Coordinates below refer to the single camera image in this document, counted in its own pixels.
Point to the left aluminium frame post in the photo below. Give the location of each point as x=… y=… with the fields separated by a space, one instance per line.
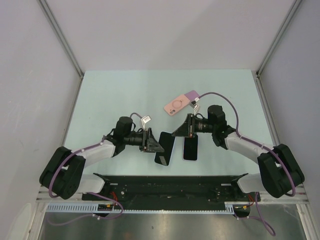
x=49 y=15

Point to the aluminium frame post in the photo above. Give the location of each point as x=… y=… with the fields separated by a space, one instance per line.
x=293 y=10
x=49 y=15

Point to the purple phone case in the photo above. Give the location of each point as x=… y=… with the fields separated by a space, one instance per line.
x=192 y=95

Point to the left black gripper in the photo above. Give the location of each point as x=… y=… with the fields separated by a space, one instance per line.
x=149 y=143

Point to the lavender phone case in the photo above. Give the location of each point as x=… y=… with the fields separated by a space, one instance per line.
x=190 y=150

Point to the black smartphone teal frame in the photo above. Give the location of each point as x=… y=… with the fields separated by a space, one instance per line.
x=190 y=149

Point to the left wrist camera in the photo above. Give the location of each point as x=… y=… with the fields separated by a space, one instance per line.
x=144 y=120

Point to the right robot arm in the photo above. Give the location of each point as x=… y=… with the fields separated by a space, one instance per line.
x=279 y=173

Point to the light blue phone case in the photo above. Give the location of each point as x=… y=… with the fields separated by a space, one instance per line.
x=172 y=152

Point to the pink phone case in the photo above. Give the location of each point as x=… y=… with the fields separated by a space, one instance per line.
x=176 y=105

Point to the slotted cable duct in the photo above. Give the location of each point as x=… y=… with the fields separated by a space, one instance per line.
x=108 y=208

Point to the right aluminium frame post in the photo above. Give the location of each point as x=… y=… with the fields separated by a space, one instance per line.
x=293 y=10

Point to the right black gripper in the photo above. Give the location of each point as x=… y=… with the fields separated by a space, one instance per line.
x=188 y=128

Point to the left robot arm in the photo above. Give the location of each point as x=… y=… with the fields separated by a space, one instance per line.
x=63 y=175

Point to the black smartphone blue frame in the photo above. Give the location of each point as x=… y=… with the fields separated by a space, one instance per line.
x=164 y=150

